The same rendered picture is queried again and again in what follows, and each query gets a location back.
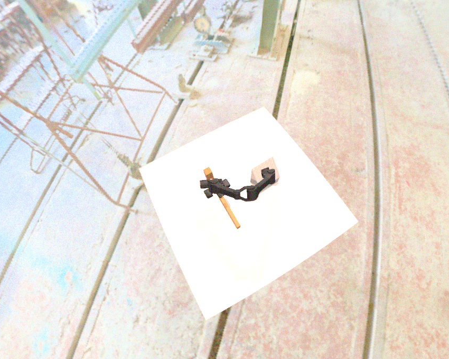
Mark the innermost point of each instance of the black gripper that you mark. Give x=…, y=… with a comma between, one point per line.
x=209, y=194

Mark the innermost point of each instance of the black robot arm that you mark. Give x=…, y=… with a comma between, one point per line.
x=215, y=186

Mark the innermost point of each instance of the wooden post with slot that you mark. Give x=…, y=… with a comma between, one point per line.
x=208, y=173

